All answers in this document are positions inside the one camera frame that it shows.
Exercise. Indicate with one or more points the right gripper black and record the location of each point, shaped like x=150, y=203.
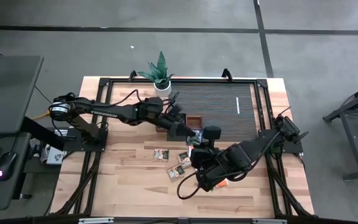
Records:
x=205, y=159

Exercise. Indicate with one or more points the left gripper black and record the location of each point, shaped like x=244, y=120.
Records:
x=166, y=119

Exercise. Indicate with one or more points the purple tea packet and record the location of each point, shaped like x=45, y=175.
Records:
x=194, y=138

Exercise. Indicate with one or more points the brown tea packet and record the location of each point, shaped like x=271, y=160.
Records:
x=175, y=172
x=183, y=159
x=161, y=155

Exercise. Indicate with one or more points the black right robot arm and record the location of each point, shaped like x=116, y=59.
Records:
x=244, y=154

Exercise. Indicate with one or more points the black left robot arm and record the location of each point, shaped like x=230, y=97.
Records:
x=110, y=113

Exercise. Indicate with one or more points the wooden three-compartment tray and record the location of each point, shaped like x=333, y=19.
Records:
x=194, y=122

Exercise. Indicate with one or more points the snake plant in white pot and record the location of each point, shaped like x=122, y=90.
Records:
x=162, y=90

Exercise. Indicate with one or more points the dark ribbed mat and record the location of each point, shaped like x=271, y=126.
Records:
x=222, y=102

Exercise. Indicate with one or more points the white strip label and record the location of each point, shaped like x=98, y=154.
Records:
x=237, y=105

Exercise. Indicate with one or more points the white cardboard box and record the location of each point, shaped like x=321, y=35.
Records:
x=54, y=157

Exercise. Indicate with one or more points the black desk base bar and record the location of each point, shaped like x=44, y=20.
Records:
x=42, y=133

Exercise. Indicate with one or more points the grey desk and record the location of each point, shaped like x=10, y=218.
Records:
x=8, y=93

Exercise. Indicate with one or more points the black computer mouse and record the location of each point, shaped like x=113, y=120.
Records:
x=6, y=166

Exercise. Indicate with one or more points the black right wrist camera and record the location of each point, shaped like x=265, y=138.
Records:
x=212, y=132

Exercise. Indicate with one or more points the black aluminium table frame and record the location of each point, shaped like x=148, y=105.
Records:
x=197, y=80

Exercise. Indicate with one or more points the black frame clamp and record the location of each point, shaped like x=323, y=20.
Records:
x=226, y=70
x=133, y=72

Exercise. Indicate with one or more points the silver metal bracket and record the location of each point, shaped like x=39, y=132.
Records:
x=95, y=220
x=269, y=221

